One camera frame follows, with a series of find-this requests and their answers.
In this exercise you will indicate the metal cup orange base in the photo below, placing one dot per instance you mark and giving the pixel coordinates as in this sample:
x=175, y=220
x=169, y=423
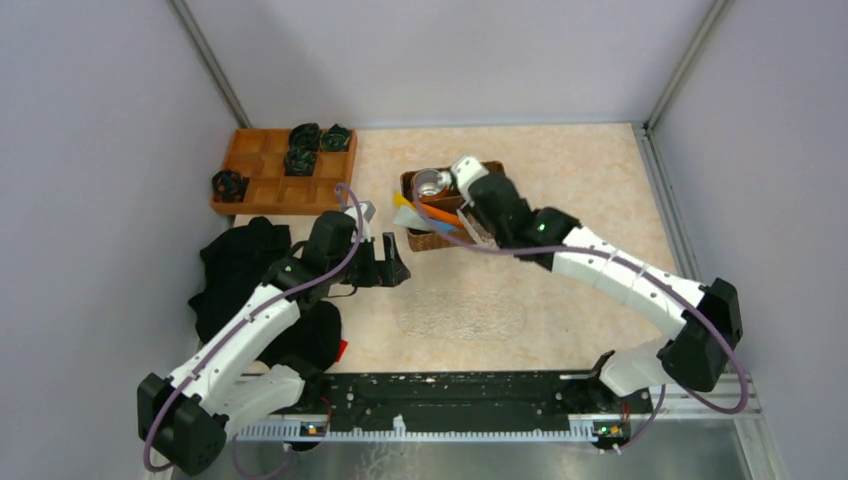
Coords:
x=430, y=184

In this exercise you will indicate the black patterned rolled sock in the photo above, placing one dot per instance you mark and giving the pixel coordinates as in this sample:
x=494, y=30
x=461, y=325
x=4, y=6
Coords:
x=299, y=163

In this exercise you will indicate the brown wicker divided basket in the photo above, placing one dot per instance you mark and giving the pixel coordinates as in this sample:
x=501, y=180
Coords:
x=429, y=201

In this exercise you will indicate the black orange rolled sock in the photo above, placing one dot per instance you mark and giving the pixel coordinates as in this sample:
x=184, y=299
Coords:
x=229, y=186

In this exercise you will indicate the orange toothbrush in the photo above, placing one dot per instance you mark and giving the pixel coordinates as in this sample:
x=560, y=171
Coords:
x=440, y=215

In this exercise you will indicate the black cloth pile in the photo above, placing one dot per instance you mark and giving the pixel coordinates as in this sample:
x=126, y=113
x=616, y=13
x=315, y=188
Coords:
x=234, y=263

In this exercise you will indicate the orange wooden compartment tray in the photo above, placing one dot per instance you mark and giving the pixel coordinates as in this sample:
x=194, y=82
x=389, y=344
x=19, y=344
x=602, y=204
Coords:
x=258, y=156

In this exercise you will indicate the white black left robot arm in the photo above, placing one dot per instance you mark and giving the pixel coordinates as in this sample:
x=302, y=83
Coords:
x=190, y=415

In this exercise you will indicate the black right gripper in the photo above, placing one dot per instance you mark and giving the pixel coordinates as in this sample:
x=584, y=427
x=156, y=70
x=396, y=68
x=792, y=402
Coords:
x=483, y=216

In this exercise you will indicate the black green rolled sock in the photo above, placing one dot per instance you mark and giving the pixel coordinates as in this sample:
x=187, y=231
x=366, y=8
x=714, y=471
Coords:
x=336, y=138

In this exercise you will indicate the white toothpaste tube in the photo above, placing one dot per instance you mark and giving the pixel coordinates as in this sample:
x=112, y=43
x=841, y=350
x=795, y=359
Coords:
x=408, y=218

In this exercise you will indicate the clear textured plastic tray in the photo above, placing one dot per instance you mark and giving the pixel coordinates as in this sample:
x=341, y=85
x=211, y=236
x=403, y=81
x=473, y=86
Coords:
x=460, y=315

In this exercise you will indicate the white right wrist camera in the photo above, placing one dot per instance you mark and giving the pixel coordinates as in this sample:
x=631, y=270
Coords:
x=465, y=171

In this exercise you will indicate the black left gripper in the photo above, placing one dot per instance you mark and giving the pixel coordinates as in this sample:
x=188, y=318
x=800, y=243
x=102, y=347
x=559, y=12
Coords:
x=374, y=263

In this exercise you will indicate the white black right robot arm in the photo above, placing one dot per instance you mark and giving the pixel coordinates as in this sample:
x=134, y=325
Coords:
x=699, y=324

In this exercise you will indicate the red small object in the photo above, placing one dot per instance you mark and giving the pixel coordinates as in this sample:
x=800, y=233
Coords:
x=342, y=348

